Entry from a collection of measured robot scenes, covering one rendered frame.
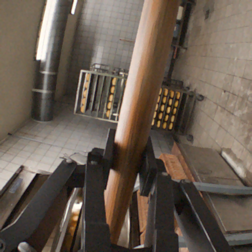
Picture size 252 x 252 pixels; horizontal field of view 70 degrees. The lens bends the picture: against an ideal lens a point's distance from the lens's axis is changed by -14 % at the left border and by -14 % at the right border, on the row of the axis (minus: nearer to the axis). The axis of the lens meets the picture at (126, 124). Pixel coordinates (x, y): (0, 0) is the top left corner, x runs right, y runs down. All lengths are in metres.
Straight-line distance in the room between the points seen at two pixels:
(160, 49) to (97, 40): 5.07
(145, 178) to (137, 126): 0.04
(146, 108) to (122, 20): 5.10
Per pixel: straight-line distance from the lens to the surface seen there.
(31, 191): 1.99
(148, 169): 0.16
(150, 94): 0.17
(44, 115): 3.47
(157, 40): 0.17
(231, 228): 1.24
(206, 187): 1.40
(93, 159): 0.16
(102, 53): 5.20
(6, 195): 1.95
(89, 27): 5.30
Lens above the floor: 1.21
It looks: 4 degrees down
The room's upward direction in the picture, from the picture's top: 79 degrees counter-clockwise
